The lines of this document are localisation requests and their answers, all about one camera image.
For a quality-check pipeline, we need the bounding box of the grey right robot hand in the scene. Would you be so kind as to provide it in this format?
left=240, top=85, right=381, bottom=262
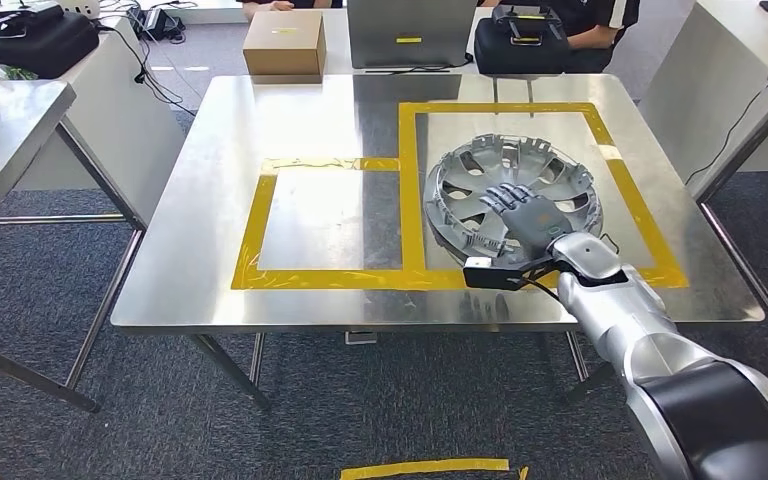
left=479, top=183, right=575, bottom=260

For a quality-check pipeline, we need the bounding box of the silver plastic wheel cover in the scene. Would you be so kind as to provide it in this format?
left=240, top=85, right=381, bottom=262
left=422, top=133, right=604, bottom=270

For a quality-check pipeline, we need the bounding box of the yellow table tape rectangle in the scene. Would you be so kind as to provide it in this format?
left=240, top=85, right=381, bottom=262
left=230, top=101, right=690, bottom=293

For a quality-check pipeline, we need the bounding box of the black carry bag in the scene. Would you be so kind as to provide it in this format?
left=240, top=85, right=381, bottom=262
left=473, top=5, right=573, bottom=76
left=0, top=5, right=102, bottom=79

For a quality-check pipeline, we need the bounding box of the stainless steel table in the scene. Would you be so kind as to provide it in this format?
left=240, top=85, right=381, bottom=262
left=685, top=62, right=768, bottom=362
left=0, top=79, right=147, bottom=414
left=110, top=72, right=766, bottom=410

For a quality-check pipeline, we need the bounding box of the yellow floor tape square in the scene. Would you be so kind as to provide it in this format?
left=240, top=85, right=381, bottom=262
left=339, top=457, right=531, bottom=480

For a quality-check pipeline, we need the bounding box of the brown cardboard box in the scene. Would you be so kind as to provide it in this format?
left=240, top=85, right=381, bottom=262
left=242, top=9, right=328, bottom=84

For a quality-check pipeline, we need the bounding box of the black hanging cable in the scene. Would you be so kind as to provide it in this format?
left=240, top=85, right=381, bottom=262
left=683, top=62, right=768, bottom=188

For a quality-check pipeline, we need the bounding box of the black desk cable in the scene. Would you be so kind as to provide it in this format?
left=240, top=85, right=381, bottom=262
left=95, top=0, right=198, bottom=118

